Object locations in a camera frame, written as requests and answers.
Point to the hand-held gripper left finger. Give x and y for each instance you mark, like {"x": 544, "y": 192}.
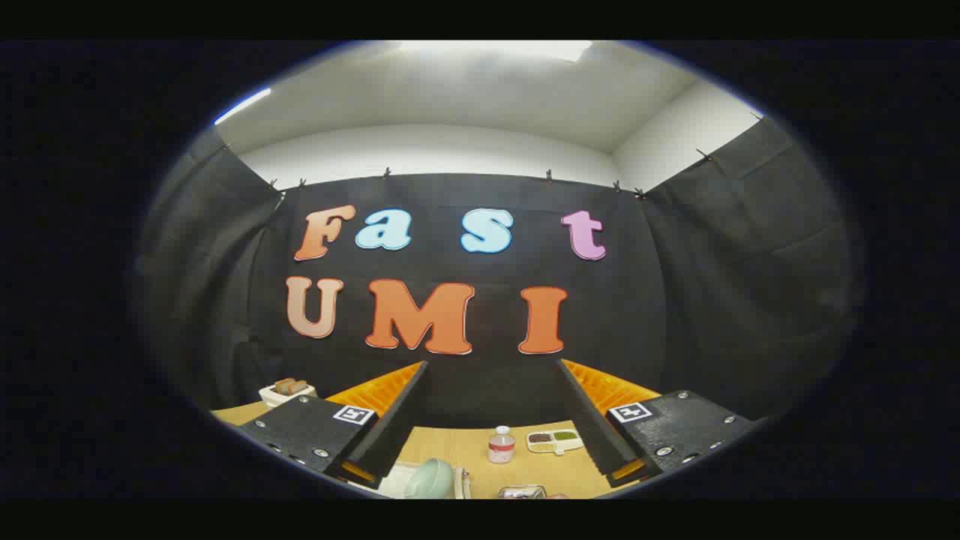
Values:
{"x": 397, "y": 427}

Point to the light green plate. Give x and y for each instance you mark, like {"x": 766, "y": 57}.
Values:
{"x": 431, "y": 480}

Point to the white toaster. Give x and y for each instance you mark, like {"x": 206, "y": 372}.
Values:
{"x": 274, "y": 397}

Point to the clear bottle with red label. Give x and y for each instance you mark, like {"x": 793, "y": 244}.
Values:
{"x": 501, "y": 448}

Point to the white divided snack tray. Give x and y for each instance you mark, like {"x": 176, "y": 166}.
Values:
{"x": 555, "y": 441}

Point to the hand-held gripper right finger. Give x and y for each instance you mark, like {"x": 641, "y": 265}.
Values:
{"x": 589, "y": 427}

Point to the ceiling light panel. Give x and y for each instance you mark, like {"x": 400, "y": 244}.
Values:
{"x": 495, "y": 49}

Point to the bread slices in toaster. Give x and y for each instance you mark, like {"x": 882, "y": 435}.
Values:
{"x": 291, "y": 385}

